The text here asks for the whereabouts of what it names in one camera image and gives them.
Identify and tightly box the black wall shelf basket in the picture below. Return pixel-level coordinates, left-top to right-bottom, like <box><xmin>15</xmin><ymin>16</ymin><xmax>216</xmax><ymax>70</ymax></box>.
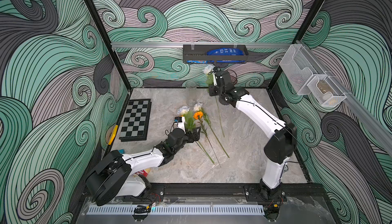
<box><xmin>183</xmin><ymin>45</ymin><xmax>249</xmax><ymax>64</ymax></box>

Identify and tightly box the white slotted cable duct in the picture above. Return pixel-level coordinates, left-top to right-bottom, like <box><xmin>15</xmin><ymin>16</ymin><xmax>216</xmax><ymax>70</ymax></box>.
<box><xmin>87</xmin><ymin>204</ymin><xmax>264</xmax><ymax>216</ymax></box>

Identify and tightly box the white rose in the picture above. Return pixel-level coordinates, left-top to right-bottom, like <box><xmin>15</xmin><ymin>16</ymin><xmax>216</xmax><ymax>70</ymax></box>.
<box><xmin>193</xmin><ymin>102</ymin><xmax>230</xmax><ymax>159</ymax></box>
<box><xmin>203</xmin><ymin>65</ymin><xmax>225</xmax><ymax>137</ymax></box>
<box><xmin>177</xmin><ymin>106</ymin><xmax>215</xmax><ymax>165</ymax></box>

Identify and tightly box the blue snack package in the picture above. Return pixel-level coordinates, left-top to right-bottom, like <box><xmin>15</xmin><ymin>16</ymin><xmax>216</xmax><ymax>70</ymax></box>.
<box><xmin>207</xmin><ymin>48</ymin><xmax>244</xmax><ymax>56</ymax></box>

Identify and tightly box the small clear acrylic bin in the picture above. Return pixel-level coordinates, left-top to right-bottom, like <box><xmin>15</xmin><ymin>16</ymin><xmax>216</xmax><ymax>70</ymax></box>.
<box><xmin>307</xmin><ymin>74</ymin><xmax>347</xmax><ymax>108</ymax></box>

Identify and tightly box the aluminium wall rail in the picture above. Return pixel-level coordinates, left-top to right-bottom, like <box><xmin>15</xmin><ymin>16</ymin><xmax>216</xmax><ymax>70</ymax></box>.
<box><xmin>296</xmin><ymin>40</ymin><xmax>392</xmax><ymax>156</ymax></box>
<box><xmin>111</xmin><ymin>41</ymin><xmax>295</xmax><ymax>50</ymax></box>

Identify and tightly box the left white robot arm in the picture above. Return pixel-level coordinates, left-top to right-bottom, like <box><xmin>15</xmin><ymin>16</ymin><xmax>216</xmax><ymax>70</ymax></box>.
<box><xmin>85</xmin><ymin>127</ymin><xmax>201</xmax><ymax>206</ymax></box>

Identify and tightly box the aluminium wall rail back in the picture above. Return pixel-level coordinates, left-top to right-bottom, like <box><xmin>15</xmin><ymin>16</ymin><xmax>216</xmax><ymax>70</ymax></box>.
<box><xmin>111</xmin><ymin>41</ymin><xmax>295</xmax><ymax>50</ymax></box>

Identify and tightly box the black white chessboard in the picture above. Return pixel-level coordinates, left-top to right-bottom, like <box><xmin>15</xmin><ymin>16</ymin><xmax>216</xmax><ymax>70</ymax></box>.
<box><xmin>119</xmin><ymin>99</ymin><xmax>152</xmax><ymax>142</ymax></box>

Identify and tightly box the red toothpick box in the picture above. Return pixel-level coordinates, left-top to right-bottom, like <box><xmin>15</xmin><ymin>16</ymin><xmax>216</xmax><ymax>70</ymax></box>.
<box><xmin>138</xmin><ymin>168</ymin><xmax>151</xmax><ymax>177</ymax></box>

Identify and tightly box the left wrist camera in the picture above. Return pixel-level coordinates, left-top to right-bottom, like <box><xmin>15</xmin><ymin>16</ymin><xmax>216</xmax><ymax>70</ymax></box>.
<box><xmin>174</xmin><ymin>116</ymin><xmax>186</xmax><ymax>132</ymax></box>

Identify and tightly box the yellow flat tool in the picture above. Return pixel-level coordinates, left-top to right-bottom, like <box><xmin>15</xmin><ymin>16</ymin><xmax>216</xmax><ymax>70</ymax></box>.
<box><xmin>108</xmin><ymin>125</ymin><xmax>118</xmax><ymax>146</ymax></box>

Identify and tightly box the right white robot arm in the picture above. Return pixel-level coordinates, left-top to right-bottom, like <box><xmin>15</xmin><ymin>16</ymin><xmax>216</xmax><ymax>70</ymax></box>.
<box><xmin>207</xmin><ymin>67</ymin><xmax>297</xmax><ymax>201</ymax></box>

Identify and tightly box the clear acrylic wall bin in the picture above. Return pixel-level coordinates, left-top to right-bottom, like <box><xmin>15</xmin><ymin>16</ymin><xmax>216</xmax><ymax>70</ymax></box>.
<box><xmin>280</xmin><ymin>44</ymin><xmax>324</xmax><ymax>95</ymax></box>

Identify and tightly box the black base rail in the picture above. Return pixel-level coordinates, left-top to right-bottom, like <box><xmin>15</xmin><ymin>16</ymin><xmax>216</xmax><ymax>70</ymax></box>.
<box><xmin>141</xmin><ymin>183</ymin><xmax>326</xmax><ymax>203</ymax></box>

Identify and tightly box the aluminium wall rail right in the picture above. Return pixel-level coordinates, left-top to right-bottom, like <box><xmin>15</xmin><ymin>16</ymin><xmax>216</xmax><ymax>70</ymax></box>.
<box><xmin>296</xmin><ymin>40</ymin><xmax>392</xmax><ymax>156</ymax></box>

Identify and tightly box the clear glass vase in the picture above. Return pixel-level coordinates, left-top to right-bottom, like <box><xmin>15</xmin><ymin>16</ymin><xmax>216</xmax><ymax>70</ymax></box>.
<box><xmin>185</xmin><ymin>81</ymin><xmax>198</xmax><ymax>106</ymax></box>

